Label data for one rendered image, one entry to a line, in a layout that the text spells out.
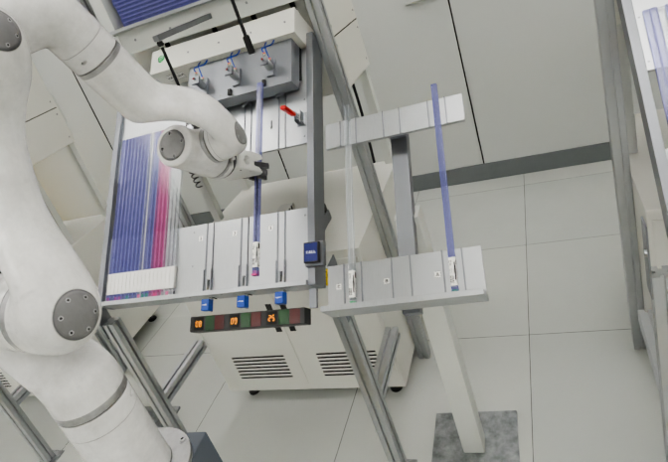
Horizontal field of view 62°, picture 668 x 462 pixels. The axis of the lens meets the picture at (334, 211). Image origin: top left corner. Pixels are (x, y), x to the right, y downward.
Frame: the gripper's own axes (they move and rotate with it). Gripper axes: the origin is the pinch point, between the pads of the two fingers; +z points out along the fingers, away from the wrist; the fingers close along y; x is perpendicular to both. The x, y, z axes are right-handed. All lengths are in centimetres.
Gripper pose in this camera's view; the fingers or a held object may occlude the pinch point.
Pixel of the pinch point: (257, 173)
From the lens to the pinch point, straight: 137.5
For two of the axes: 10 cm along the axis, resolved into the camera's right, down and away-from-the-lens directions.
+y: -9.1, 1.4, 3.8
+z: 4.0, 1.1, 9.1
